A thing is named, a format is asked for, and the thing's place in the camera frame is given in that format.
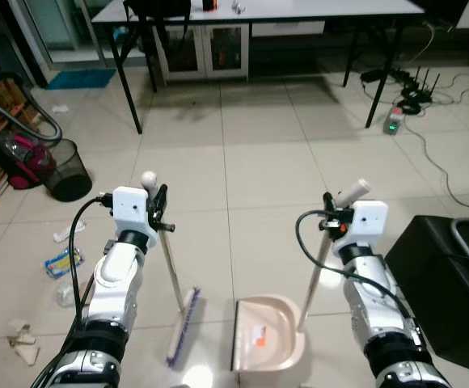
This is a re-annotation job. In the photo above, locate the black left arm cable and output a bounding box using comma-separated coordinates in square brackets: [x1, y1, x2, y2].
[67, 193, 116, 328]

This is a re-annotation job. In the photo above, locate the white glass-door cabinet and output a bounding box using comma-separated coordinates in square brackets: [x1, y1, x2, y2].
[150, 22, 251, 82]

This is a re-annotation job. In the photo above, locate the black router with antennas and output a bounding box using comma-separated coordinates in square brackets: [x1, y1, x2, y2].
[399, 68, 443, 116]

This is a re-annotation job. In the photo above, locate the black power strip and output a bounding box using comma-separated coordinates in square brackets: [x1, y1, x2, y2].
[360, 69, 407, 86]

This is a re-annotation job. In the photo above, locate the blue floor mat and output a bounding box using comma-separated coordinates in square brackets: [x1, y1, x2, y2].
[45, 69, 116, 91]

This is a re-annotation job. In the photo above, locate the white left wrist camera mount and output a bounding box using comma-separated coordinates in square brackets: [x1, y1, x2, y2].
[112, 187, 157, 238]

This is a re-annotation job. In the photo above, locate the clear plastic scrap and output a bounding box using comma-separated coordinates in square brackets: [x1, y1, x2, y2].
[54, 279, 78, 309]

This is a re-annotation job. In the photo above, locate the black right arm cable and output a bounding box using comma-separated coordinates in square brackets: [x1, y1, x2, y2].
[295, 209, 415, 324]

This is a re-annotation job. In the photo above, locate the black mesh waste bin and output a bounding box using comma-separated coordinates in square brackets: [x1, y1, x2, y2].
[43, 138, 95, 203]

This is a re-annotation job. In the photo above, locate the grey floor cable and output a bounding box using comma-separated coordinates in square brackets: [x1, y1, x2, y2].
[403, 120, 469, 212]

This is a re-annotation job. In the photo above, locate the beige long-handled dustpan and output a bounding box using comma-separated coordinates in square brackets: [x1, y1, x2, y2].
[231, 179, 373, 373]

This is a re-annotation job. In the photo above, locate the crumpled white paper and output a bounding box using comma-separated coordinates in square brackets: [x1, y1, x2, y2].
[53, 221, 87, 244]

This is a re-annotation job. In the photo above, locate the white table with black legs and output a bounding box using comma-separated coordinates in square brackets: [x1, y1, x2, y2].
[91, 0, 426, 135]

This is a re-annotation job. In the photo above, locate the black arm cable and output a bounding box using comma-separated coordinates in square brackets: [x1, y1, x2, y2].
[295, 209, 415, 324]
[67, 193, 116, 328]

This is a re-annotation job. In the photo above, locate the white power strip green light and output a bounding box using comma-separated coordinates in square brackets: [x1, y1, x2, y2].
[382, 106, 406, 135]

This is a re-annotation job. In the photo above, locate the blue and yellow wrapper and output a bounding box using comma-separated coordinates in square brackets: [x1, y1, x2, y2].
[42, 248, 85, 279]

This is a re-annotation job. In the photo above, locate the aluminium glass sliding door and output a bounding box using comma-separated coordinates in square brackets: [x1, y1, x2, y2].
[8, 0, 151, 70]

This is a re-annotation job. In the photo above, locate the broom with purple bristles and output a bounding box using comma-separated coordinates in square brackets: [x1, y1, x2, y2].
[140, 170, 205, 371]

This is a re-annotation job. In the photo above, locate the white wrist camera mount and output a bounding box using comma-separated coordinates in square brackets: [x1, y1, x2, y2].
[112, 187, 157, 238]
[344, 200, 390, 248]

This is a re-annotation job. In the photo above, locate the large black box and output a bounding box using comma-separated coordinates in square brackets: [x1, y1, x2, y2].
[384, 213, 469, 377]

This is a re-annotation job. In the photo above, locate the magenta vacuum cleaner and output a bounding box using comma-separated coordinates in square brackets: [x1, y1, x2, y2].
[0, 100, 64, 192]

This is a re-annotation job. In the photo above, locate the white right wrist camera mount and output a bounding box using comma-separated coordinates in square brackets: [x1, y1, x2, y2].
[344, 200, 390, 248]

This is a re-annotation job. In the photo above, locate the crumpled beige paper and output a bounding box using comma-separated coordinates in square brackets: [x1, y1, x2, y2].
[7, 318, 42, 367]

